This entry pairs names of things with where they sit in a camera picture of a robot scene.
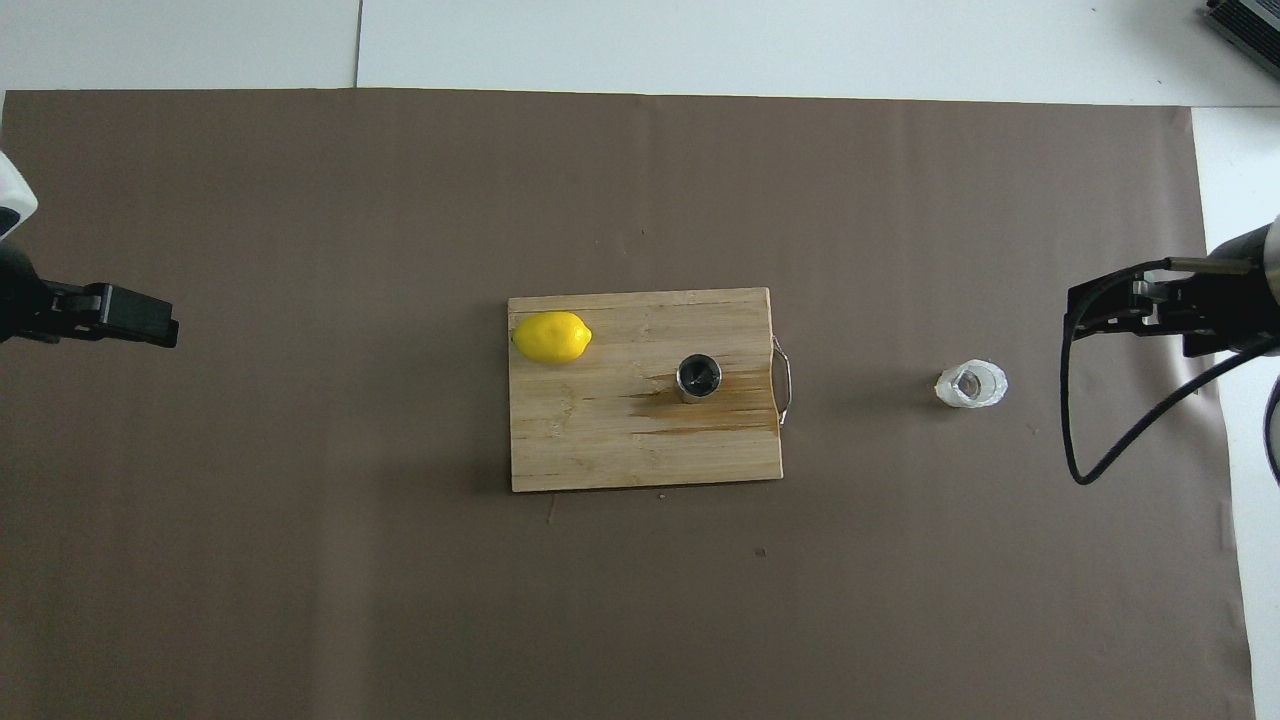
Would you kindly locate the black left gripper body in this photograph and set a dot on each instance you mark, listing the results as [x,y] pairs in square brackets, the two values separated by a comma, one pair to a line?
[18,295]

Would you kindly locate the wooden cutting board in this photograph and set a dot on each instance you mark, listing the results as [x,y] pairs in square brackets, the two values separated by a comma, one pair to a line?
[600,430]

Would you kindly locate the brown paper table mat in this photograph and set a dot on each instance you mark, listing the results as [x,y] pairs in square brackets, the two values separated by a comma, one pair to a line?
[400,580]

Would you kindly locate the steel double jigger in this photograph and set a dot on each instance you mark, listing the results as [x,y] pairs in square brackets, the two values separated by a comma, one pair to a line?
[699,378]

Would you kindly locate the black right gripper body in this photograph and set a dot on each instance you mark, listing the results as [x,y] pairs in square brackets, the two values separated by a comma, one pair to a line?
[1230,300]

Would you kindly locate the black ribbed device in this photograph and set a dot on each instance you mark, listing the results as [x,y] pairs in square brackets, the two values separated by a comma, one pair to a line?
[1250,15]

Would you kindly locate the yellow lemon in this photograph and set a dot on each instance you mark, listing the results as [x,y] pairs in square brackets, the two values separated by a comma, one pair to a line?
[550,338]

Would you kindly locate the small clear crinkled cup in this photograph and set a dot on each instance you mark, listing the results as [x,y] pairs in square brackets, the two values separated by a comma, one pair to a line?
[990,392]

